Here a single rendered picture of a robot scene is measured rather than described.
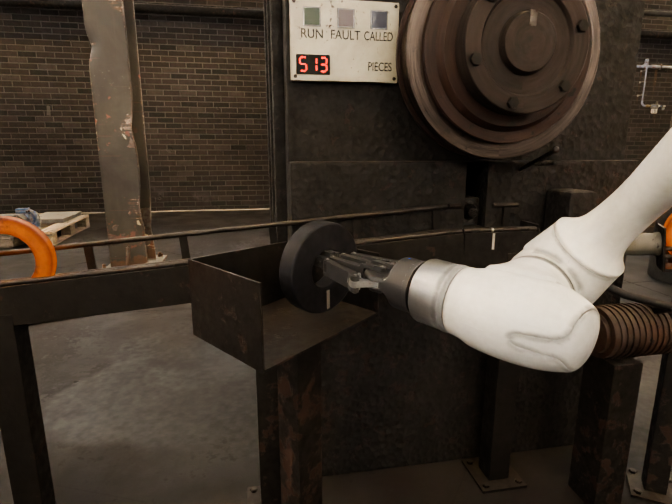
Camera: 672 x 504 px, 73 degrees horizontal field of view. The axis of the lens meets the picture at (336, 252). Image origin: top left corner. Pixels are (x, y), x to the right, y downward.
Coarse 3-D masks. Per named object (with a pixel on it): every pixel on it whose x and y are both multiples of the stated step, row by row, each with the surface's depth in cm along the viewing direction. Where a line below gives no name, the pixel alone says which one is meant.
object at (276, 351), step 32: (224, 256) 82; (256, 256) 87; (192, 288) 78; (224, 288) 70; (256, 288) 64; (192, 320) 79; (224, 320) 72; (256, 320) 65; (288, 320) 83; (320, 320) 82; (352, 320) 81; (256, 352) 67; (288, 352) 71; (320, 352) 85; (288, 384) 84; (320, 384) 86; (288, 416) 85; (320, 416) 87; (288, 448) 87; (320, 448) 89; (288, 480) 89; (320, 480) 90
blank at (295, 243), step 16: (320, 224) 73; (336, 224) 75; (304, 240) 71; (320, 240) 73; (336, 240) 76; (352, 240) 79; (288, 256) 71; (304, 256) 71; (288, 272) 71; (304, 272) 72; (288, 288) 72; (304, 288) 73; (320, 288) 76; (336, 288) 78; (304, 304) 74; (320, 304) 76; (336, 304) 79
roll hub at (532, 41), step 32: (480, 0) 90; (512, 0) 92; (544, 0) 94; (576, 0) 94; (480, 32) 92; (512, 32) 92; (544, 32) 93; (576, 32) 95; (480, 64) 93; (512, 64) 93; (544, 64) 95; (576, 64) 97; (480, 96) 96; (512, 96) 96; (544, 96) 97
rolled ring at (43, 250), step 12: (0, 216) 94; (0, 228) 93; (12, 228) 93; (24, 228) 94; (36, 228) 96; (24, 240) 94; (36, 240) 95; (48, 240) 97; (36, 252) 95; (48, 252) 96; (36, 264) 96; (48, 264) 96; (36, 276) 96
